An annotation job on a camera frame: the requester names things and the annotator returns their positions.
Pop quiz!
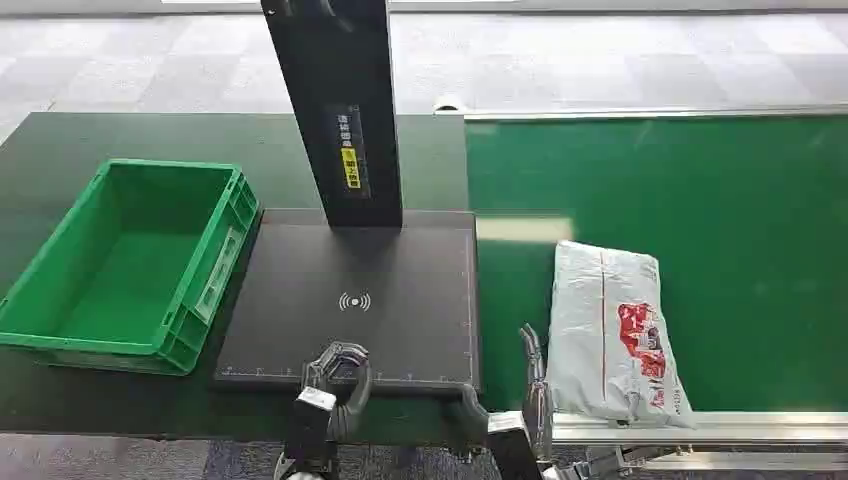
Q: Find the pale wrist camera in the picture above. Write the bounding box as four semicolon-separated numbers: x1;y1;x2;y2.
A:
487;410;530;437
294;386;338;418

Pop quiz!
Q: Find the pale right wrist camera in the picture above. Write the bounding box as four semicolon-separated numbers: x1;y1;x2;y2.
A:
487;410;530;437

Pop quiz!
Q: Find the aluminium conveyor frame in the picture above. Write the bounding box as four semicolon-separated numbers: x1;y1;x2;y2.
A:
433;101;848;473

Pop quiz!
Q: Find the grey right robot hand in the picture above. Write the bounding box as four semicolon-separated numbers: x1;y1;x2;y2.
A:
444;323;555;460

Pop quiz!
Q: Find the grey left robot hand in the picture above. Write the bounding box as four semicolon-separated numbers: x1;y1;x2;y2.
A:
300;340;374;443

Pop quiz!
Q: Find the green conveyor belt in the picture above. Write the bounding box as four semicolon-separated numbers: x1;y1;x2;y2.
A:
464;115;848;414

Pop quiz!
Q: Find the green plastic crate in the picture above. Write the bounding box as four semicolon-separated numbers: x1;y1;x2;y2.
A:
0;158;262;378

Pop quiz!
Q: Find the black scanner base plate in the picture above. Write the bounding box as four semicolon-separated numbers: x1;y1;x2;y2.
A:
212;209;482;399

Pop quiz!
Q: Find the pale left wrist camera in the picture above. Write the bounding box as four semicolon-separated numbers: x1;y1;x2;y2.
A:
294;386;338;418

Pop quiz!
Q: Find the black scanner column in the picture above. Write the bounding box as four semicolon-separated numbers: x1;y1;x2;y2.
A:
259;0;405;229

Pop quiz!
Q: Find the white plastic parcel bag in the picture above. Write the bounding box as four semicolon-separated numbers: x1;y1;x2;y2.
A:
545;239;698;431

